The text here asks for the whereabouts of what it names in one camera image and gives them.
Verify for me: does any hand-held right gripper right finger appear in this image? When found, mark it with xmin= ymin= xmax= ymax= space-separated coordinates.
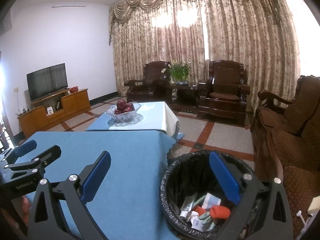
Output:
xmin=209 ymin=151 xmax=293 ymax=240

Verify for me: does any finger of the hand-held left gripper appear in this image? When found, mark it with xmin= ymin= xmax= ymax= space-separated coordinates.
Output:
xmin=6 ymin=145 xmax=62 ymax=178
xmin=4 ymin=140 xmax=37 ymax=165

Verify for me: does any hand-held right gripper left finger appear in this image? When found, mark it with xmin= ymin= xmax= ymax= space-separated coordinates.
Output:
xmin=27 ymin=151 xmax=112 ymax=240

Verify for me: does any small white blue box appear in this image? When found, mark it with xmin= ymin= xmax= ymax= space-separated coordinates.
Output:
xmin=201 ymin=192 xmax=222 ymax=209

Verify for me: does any orange foam fruit net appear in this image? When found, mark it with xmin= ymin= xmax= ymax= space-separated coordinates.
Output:
xmin=209 ymin=205 xmax=231 ymax=219

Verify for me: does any green rubber glove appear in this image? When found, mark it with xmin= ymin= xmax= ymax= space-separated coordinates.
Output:
xmin=197 ymin=211 xmax=213 ymax=224

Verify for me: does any white squeeze tube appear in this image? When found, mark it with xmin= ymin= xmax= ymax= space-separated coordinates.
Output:
xmin=180 ymin=196 xmax=198 ymax=218

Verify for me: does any white paper slip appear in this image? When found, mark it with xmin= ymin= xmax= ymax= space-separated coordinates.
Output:
xmin=191 ymin=216 xmax=209 ymax=231

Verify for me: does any black bagged trash bin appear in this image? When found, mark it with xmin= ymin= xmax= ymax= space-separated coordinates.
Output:
xmin=160 ymin=150 xmax=263 ymax=240

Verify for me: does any wooden chair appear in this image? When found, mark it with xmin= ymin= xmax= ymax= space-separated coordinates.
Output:
xmin=0 ymin=115 xmax=13 ymax=153

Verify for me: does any wooden television cabinet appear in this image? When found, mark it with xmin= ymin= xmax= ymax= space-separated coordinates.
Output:
xmin=17 ymin=88 xmax=91 ymax=138

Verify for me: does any clear glass fruit bowl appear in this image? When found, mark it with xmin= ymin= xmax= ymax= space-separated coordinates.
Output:
xmin=105 ymin=102 xmax=142 ymax=123

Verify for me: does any flat screen television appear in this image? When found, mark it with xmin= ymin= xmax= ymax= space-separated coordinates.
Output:
xmin=26 ymin=63 xmax=68 ymax=102

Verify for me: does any brown cushioned wooden sofa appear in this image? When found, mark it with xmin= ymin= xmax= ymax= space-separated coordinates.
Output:
xmin=251 ymin=75 xmax=320 ymax=238

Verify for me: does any light blue white tablecloth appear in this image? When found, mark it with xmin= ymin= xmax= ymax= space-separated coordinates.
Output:
xmin=85 ymin=101 xmax=180 ymax=141

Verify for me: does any dark wooden cushioned armchair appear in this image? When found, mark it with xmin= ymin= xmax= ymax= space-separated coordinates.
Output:
xmin=197 ymin=59 xmax=250 ymax=127

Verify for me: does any dark wooden side table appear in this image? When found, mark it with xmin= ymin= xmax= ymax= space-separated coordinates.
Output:
xmin=171 ymin=82 xmax=200 ymax=112

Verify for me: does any cream box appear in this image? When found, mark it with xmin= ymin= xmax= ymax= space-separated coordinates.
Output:
xmin=308 ymin=197 xmax=317 ymax=216

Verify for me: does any potted green flowering plant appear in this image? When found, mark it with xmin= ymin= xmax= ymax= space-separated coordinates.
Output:
xmin=162 ymin=59 xmax=193 ymax=84

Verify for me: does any floral beige curtain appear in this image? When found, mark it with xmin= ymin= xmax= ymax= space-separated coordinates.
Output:
xmin=109 ymin=0 xmax=300 ymax=113

